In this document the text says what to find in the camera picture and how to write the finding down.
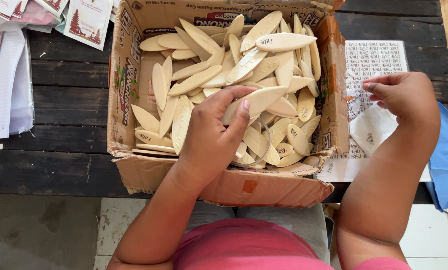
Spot stack of white papers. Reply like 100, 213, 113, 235
0, 29, 36, 142

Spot white printed sticker sheet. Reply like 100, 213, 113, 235
317, 40, 433, 184

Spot person's left hand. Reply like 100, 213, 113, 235
177, 85, 258, 185

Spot brown cardboard box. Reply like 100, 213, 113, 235
107, 0, 351, 209

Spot plain wooden surfboard cutout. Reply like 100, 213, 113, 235
222, 86, 289, 127

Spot person's right hand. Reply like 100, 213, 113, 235
362, 71, 441, 125

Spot person's pink shirt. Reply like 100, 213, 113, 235
172, 218, 413, 270

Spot white card with red temple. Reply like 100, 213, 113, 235
0, 0, 29, 21
34, 0, 69, 18
63, 0, 114, 52

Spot pile of wooden surfboard shapes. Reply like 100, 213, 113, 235
131, 10, 322, 169

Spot clear plastic ring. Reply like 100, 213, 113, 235
231, 118, 272, 169

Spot crumpled white sticker backing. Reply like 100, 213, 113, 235
347, 89, 399, 157

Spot person's grey trousers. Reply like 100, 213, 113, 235
184, 201, 335, 265

